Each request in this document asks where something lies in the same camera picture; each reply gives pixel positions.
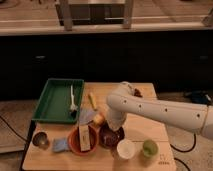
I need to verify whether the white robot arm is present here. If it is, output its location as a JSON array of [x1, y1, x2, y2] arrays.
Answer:
[[106, 82, 213, 140]]

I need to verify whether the white plastic fork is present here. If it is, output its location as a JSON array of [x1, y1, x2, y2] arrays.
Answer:
[[70, 85, 78, 113]]

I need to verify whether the purple bowl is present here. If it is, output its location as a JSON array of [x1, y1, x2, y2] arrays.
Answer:
[[99, 123, 125, 148]]

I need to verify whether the orange bowl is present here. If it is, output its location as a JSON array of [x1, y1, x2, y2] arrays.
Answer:
[[67, 125, 99, 156]]

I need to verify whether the dark red object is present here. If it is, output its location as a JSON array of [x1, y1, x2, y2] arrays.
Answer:
[[134, 88, 143, 98]]

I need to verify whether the yellow orange toy fruit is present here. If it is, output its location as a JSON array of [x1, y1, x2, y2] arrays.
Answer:
[[93, 113, 105, 125]]

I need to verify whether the light blue plate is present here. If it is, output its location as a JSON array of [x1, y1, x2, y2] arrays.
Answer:
[[79, 109, 97, 125]]

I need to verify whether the green plastic tray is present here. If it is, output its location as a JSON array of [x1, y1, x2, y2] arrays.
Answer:
[[32, 78, 84, 124]]

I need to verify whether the wooden block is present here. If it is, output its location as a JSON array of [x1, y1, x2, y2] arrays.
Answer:
[[79, 125, 91, 151]]

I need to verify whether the white cup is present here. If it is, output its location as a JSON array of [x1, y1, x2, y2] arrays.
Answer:
[[117, 139, 135, 160]]

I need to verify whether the green cup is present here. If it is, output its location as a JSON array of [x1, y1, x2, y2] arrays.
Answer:
[[142, 139, 158, 158]]

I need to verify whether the blue cloth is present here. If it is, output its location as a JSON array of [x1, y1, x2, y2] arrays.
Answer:
[[52, 138, 69, 153]]

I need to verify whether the small metal cup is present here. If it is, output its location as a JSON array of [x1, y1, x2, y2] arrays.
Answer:
[[32, 132, 49, 149]]

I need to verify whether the wooden stool frame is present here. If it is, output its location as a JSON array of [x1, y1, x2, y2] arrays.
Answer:
[[55, 0, 134, 31]]

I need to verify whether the black cable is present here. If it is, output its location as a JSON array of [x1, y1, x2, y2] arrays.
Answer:
[[169, 133, 198, 171]]

